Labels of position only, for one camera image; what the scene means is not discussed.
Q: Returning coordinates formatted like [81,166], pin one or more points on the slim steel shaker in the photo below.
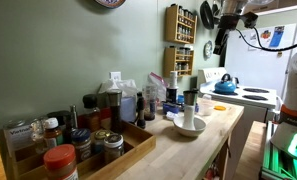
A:
[74,115]

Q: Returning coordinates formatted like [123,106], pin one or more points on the blue kettle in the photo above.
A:
[225,86]

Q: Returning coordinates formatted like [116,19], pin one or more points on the slim black bottle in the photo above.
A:
[140,110]

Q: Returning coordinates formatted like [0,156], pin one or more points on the white ceramic bowl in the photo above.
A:
[192,130]

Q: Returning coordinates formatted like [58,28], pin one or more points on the white cap red label bottle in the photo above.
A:
[52,131]

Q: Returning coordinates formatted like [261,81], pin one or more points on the large black hanging pan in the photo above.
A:
[206,15]

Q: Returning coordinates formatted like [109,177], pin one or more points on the clear empty glass jar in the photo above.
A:
[37,133]

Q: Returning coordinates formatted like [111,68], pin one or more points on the bamboo wooden tray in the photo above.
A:
[138,146]

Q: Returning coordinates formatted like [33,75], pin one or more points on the pale blue container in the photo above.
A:
[128,108]

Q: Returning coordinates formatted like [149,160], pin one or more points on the orange lid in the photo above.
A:
[220,108]

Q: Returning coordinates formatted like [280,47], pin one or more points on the green lit robot base stand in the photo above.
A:
[281,163]

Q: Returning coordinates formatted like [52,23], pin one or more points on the dark grinder with steel top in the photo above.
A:
[115,110]

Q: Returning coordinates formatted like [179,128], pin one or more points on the navy blue bowl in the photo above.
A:
[170,108]

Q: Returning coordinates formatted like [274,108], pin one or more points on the black grinder with white top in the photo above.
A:
[172,88]

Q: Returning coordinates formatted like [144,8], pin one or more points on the gold lid glass jar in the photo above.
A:
[100,138]

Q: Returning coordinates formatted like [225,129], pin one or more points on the clear plastic container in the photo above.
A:
[205,109]

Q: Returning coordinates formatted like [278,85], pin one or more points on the white refrigerator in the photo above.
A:
[261,66]

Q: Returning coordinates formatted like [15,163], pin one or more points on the black cap brown bottle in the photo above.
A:
[91,113]

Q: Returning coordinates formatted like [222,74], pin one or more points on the round wall clock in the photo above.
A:
[208,50]

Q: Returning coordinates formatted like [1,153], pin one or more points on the short wooden spice rack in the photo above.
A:
[169,61]

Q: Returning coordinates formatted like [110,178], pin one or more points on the colourful fridge magnet picture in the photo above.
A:
[265,34]

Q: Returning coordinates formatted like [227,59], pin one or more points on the small clear spice bottle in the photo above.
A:
[206,97]

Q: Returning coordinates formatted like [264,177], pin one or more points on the crumpled white plastic bag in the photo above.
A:
[121,86]

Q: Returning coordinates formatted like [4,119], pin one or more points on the white wall outlet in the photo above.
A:
[115,76]

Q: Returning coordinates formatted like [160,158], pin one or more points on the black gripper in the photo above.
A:
[236,20]

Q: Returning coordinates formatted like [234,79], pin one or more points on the tall wooden spice rack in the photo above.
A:
[170,23]

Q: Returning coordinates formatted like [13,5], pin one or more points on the blue lid spice jar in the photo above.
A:
[81,143]

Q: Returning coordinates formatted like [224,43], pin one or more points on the white labelled glass jar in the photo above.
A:
[18,135]

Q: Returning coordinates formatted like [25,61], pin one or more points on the white paper note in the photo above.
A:
[252,44]

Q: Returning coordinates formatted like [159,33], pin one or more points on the red lid spice jar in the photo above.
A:
[60,161]

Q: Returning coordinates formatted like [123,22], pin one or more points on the white grinder with steel top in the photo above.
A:
[189,111]

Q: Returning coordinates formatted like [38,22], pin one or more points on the red packaged item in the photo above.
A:
[210,173]

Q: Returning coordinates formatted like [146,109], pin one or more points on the white electric stove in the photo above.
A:
[246,133]

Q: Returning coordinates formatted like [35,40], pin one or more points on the zip bag with red strip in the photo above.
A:
[158,85]

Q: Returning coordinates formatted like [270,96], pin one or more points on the white lid spice jar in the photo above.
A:
[113,148]

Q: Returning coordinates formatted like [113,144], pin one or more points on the red box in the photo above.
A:
[105,113]

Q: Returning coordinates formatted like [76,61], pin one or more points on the small black hanging pan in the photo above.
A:
[216,8]

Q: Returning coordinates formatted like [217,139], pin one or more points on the tall clear glass jar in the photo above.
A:
[150,103]

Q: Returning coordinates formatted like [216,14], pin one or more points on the blue paper sheet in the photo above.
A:
[276,36]

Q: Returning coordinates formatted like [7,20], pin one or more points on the black lid jar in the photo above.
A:
[59,115]

